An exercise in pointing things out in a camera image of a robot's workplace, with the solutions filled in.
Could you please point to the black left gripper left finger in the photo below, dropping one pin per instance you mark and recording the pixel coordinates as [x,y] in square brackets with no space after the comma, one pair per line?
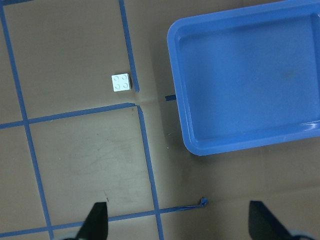
[95,226]

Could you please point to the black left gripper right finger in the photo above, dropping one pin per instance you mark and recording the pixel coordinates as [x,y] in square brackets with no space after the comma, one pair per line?
[263,225]

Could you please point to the white block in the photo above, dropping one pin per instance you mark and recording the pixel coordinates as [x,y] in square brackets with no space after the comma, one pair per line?
[121,82]

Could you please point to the blue plastic tray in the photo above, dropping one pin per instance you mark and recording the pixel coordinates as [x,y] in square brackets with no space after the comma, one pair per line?
[247,77]

